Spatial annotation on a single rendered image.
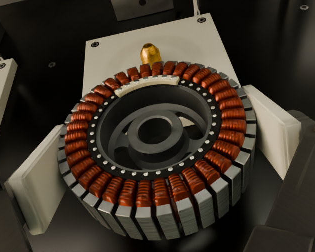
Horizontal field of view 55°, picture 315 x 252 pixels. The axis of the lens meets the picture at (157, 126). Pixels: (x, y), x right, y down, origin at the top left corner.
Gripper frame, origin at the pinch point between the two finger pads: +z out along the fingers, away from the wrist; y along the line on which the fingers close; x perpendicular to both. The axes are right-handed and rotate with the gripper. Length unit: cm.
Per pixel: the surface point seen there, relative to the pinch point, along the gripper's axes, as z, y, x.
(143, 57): 13.1, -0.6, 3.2
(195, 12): 20.5, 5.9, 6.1
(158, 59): 13.3, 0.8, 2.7
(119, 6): 24.5, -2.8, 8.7
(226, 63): 13.2, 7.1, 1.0
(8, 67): 19.6, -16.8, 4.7
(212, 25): 18.9, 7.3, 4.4
